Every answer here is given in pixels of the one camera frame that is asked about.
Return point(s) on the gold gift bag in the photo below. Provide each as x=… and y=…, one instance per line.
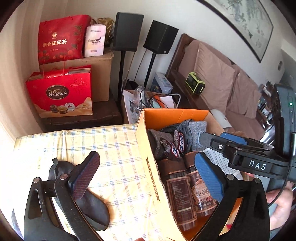
x=108, y=25

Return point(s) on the brown bottle dark label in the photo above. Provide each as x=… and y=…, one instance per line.
x=178, y=190

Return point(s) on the black speaker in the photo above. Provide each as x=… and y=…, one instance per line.
x=127, y=32
x=159, y=37

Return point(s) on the printed paper bag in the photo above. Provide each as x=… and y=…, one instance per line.
x=130, y=106

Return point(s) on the dark shoe insole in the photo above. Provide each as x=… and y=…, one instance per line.
x=94, y=213

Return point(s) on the brown sofa cushion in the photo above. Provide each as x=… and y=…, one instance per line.
x=245, y=95
x=212, y=76

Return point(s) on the light grey sock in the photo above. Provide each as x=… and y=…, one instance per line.
x=194, y=134

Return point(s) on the red tea gift bag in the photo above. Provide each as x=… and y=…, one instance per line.
x=60, y=39

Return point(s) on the black speaker stand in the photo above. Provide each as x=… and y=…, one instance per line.
x=121, y=78
x=149, y=69

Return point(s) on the glass coffee table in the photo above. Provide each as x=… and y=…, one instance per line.
x=266, y=106

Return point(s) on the red chocolate gift bag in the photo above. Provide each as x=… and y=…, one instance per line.
x=60, y=92

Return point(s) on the framed ink painting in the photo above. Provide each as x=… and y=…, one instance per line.
x=245, y=25

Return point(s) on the blue and white box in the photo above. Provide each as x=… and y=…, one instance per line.
x=161, y=82

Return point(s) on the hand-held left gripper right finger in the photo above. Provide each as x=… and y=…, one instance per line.
x=208, y=176

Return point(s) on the dark wooden stool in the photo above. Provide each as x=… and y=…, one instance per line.
x=97, y=118

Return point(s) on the person's right hand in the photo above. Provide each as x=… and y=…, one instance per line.
x=284, y=206

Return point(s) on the brown cardboard box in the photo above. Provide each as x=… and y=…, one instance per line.
x=101, y=76

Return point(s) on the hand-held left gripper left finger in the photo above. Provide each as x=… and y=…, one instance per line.
x=84, y=176

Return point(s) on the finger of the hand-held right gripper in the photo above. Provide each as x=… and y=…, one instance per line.
x=233, y=138
x=212, y=143

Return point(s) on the green handheld device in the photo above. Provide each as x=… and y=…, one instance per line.
x=195, y=83

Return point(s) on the striped snack bar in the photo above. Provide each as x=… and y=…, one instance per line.
x=173, y=150
x=180, y=141

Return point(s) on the wooden sofa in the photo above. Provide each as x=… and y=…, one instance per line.
x=240, y=125

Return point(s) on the white mesh cloth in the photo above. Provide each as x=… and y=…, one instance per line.
x=215, y=160

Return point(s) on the orange cardboard box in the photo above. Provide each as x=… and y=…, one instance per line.
x=150, y=139

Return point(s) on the yellow plaid cloth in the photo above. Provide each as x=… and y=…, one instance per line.
x=115, y=162

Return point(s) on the white rounded device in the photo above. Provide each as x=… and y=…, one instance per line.
x=220, y=118

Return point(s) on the white soft package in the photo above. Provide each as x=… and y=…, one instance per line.
x=94, y=41

